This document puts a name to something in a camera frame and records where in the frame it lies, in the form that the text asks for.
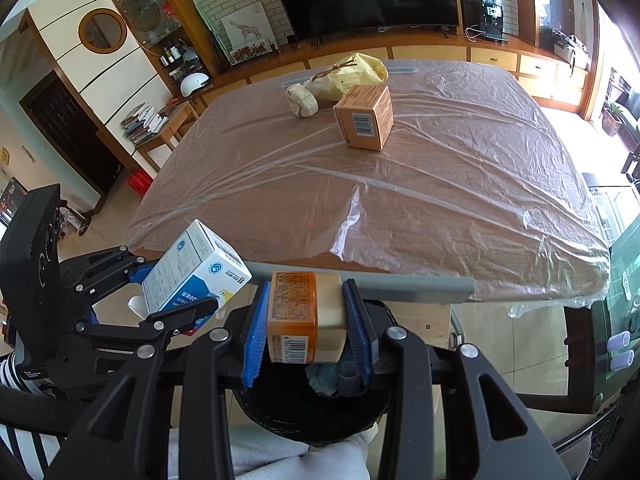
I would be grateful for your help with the grey helmet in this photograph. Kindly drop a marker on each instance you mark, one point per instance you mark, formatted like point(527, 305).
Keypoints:
point(190, 59)

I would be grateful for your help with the white and blue box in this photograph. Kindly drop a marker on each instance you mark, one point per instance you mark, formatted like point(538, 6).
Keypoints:
point(195, 270)

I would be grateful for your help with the teal crumpled cloth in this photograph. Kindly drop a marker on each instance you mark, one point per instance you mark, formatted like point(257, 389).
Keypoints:
point(322, 377)

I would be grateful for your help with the potted green plant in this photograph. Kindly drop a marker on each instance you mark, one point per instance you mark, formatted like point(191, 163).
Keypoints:
point(612, 120)

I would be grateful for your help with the giraffe picture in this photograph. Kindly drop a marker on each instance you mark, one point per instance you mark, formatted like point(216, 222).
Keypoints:
point(247, 27)

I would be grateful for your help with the grey chair backrest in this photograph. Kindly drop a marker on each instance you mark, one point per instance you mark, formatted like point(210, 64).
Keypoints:
point(415, 285)

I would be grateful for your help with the green glass table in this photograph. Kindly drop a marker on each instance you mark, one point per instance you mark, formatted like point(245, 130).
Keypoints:
point(625, 260)

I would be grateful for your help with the person's legs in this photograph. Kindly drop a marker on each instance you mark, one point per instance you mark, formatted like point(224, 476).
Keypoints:
point(280, 465)

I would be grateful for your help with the large orange cardboard box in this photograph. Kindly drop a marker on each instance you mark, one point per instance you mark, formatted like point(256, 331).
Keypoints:
point(365, 120)

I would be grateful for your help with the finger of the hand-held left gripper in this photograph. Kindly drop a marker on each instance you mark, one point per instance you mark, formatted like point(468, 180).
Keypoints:
point(165, 320)
point(107, 267)

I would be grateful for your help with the round framed wall picture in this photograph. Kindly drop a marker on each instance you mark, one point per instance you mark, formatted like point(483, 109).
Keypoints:
point(102, 30)

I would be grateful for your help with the red floral picture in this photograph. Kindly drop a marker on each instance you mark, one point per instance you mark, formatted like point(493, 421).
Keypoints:
point(250, 52)

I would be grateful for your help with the black coffee machine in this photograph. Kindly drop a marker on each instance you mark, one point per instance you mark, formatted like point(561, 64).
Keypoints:
point(487, 17)

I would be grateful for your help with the person's left forearm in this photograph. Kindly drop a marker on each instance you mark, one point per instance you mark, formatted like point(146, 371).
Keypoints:
point(20, 375)

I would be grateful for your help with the long wooden cabinet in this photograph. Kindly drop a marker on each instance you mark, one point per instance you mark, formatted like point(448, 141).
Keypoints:
point(495, 55)

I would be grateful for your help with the lilac hair roller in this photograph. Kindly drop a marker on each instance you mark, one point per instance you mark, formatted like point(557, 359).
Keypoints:
point(621, 360)
point(621, 341)

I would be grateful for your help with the dark wooden chair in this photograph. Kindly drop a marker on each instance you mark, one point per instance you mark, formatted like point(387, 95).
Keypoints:
point(580, 355)

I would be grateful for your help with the cream cloth bundle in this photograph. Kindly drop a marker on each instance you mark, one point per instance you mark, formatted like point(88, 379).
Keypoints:
point(302, 100)

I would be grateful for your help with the grey hair roller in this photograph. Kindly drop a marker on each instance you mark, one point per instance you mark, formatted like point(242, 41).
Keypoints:
point(349, 377)

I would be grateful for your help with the small wooden side table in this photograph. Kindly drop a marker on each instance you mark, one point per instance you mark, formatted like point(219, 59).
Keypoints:
point(172, 127)

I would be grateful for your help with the stack of books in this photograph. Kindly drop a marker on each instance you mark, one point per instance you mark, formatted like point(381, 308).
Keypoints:
point(142, 125)

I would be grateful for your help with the white helmet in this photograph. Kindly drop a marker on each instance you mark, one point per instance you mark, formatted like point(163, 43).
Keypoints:
point(195, 82)

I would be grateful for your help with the black trash bin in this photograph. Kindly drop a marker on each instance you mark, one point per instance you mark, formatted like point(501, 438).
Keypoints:
point(300, 415)

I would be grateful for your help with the small orange and cream box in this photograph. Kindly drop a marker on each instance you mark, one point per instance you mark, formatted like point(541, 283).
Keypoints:
point(292, 310)

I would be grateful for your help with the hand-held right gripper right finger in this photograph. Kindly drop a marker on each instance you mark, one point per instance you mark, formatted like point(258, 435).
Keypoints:
point(357, 335)

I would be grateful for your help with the round fan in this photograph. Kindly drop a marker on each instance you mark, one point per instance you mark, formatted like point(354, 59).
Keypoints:
point(142, 12)

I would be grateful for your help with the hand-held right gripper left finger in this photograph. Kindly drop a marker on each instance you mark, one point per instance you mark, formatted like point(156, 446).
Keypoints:
point(255, 340)

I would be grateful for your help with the dark wooden door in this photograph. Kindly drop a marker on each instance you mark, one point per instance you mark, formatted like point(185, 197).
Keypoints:
point(70, 130)

